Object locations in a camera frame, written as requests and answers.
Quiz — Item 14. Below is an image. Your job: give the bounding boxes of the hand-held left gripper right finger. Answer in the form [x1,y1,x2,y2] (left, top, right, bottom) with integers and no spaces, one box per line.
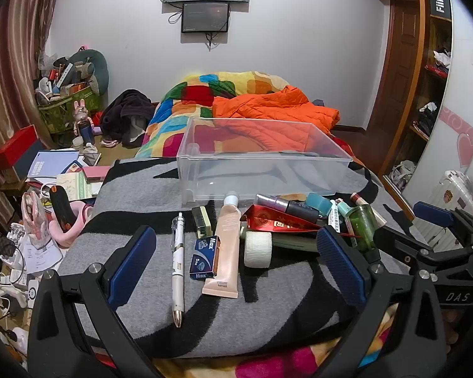
[316,226,447,378]

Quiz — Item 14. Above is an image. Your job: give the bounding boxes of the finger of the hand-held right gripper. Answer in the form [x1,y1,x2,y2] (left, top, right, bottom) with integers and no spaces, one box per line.
[413,201,473,253]
[372,220,438,274]

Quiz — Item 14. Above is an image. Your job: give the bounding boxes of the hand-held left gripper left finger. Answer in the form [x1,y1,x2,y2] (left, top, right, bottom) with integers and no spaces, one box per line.
[27,225,162,378]

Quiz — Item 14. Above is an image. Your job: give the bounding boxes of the green glass bottle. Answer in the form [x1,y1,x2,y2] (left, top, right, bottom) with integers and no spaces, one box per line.
[344,203,380,253]

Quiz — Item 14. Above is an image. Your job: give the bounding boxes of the white patterned pen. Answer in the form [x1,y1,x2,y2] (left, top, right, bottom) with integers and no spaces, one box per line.
[171,212,186,328]

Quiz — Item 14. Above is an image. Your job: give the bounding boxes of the white printed tube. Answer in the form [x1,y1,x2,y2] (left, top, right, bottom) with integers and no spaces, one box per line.
[326,200,343,235]

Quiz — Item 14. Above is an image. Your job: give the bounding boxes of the mint capped small tube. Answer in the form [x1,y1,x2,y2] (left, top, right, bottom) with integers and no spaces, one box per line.
[336,198,354,238]

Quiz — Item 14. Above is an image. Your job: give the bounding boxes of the white bandage roll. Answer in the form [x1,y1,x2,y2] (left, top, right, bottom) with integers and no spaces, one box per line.
[243,230,274,269]

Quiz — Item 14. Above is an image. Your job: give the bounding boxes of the peach cosmetic tube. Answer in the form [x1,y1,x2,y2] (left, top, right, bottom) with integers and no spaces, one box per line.
[202,191,241,299]

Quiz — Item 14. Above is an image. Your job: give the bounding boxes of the clear plastic storage bin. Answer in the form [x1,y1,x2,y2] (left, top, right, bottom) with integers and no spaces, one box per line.
[176,116,354,206]

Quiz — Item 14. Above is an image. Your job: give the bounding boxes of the white suitcase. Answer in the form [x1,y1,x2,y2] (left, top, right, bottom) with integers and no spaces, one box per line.
[413,169,473,247]

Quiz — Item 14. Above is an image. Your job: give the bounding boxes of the pink curved massager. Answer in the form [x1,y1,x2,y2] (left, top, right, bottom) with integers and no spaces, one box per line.
[49,201,96,248]

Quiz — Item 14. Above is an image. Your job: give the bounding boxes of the blue staples box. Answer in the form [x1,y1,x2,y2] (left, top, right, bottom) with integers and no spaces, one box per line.
[189,235,222,280]

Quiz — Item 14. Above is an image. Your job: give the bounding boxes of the grey and black blanket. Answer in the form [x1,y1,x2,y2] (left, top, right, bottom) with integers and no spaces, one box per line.
[58,157,416,360]

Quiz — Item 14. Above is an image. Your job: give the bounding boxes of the purple bottle with black cap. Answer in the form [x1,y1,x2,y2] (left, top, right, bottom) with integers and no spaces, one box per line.
[255,194,321,224]

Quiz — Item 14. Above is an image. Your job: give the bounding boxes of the black and orange tool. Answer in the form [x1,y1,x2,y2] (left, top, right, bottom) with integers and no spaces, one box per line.
[48,185,80,234]

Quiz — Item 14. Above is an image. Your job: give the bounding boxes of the cream book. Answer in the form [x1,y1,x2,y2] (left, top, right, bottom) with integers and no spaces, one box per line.
[56,171,97,202]

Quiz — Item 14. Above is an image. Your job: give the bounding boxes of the pink book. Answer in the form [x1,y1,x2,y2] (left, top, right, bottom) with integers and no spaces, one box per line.
[82,165,112,184]

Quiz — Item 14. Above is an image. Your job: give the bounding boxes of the white wardrobe door pink hearts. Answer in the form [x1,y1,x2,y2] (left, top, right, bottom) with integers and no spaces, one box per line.
[401,0,473,215]

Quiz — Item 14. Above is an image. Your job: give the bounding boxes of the clear bag with pink items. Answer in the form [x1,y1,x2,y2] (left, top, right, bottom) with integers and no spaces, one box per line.
[21,190,51,245]

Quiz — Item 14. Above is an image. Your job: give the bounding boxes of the wooden shelf unit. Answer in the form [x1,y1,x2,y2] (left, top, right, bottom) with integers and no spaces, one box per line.
[380,0,455,207]

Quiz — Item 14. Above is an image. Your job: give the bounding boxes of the blue notebook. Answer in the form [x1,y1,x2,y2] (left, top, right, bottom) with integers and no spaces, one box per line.
[27,150,80,179]

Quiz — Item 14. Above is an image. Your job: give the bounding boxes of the wooden door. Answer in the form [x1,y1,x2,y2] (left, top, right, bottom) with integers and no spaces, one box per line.
[367,0,419,135]

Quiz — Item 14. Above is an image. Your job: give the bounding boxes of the dark clothes pile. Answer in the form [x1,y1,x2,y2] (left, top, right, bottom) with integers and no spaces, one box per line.
[101,89,157,149]

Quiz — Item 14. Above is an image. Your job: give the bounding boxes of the pink rabbit toy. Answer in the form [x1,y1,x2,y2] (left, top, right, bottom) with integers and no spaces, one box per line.
[73,99,96,145]

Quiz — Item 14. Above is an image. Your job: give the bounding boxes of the red box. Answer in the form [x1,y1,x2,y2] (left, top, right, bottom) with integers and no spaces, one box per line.
[0,124,39,169]

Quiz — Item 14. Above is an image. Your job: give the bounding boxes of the green storage bag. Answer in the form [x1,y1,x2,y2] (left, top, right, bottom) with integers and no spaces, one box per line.
[37,86,102,135]

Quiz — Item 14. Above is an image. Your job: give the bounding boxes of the orange down jacket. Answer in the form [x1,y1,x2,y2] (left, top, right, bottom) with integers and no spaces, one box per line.
[212,85,341,155]

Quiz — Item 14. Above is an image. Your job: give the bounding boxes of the colourful patchwork blanket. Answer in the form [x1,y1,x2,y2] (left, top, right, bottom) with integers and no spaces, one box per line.
[134,71,403,378]

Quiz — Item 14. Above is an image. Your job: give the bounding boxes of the black printed box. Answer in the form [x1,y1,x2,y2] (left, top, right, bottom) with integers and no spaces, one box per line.
[427,0,454,23]

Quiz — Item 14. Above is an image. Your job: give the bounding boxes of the striped curtain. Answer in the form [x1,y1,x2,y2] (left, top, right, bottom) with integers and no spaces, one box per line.
[0,0,66,225]

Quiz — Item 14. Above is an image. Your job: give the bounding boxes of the white chargers and cables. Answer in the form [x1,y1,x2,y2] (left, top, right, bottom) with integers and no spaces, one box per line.
[0,220,64,316]

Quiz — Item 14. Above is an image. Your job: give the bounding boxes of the small wall monitor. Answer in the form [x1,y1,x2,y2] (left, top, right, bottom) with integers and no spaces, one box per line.
[181,2,231,34]

